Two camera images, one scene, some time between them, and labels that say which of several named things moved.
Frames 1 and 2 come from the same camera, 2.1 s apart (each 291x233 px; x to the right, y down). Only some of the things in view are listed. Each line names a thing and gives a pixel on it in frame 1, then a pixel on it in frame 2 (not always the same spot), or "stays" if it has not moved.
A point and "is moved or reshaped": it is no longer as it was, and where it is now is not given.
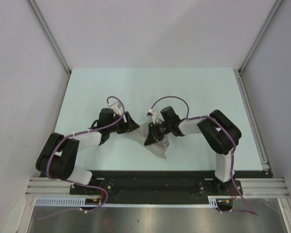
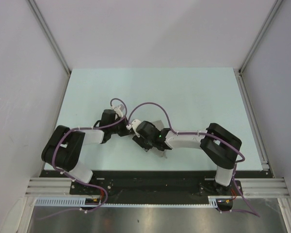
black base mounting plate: x=156 y=187 stays
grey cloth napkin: x=140 y=134 is moved or reshaped
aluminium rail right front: x=264 y=188 stays
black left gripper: x=129 y=125 stays
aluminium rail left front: x=45 y=187 stays
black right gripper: x=153 y=136 to x=140 y=141
